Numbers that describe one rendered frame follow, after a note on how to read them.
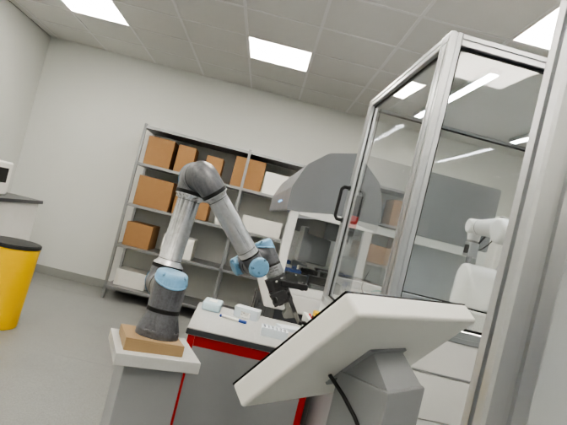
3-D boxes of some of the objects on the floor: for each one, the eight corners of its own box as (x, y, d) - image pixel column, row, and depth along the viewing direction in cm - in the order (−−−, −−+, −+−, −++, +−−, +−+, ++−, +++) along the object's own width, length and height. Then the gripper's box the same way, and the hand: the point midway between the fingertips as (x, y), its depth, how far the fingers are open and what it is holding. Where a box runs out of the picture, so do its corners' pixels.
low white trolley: (143, 503, 214) (186, 326, 216) (164, 438, 276) (199, 301, 277) (277, 529, 219) (319, 357, 220) (269, 459, 280) (302, 325, 282)
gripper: (263, 277, 214) (282, 325, 214) (264, 282, 203) (283, 331, 203) (283, 271, 214) (300, 317, 215) (284, 273, 203) (304, 323, 204)
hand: (298, 319), depth 209 cm, fingers closed on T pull, 3 cm apart
